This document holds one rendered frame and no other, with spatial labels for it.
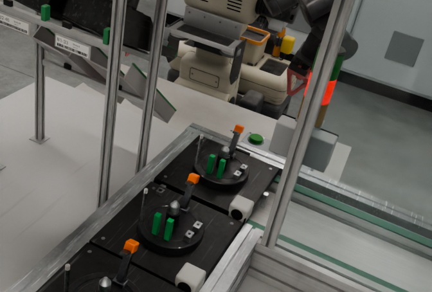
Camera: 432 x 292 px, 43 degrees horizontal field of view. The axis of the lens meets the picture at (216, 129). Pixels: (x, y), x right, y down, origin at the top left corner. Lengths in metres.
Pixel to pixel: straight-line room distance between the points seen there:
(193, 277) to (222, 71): 1.12
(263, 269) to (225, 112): 0.74
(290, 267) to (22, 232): 0.60
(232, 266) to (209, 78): 1.06
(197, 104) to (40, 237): 0.78
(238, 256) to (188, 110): 0.76
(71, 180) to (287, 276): 0.60
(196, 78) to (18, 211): 0.98
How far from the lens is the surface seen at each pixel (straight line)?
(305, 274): 1.22
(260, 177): 1.37
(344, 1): 0.94
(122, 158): 1.54
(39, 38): 1.41
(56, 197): 1.40
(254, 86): 2.30
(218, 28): 1.95
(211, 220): 1.21
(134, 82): 1.28
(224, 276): 1.12
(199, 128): 1.53
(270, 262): 1.22
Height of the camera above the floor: 1.76
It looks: 31 degrees down
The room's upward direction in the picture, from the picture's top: 12 degrees clockwise
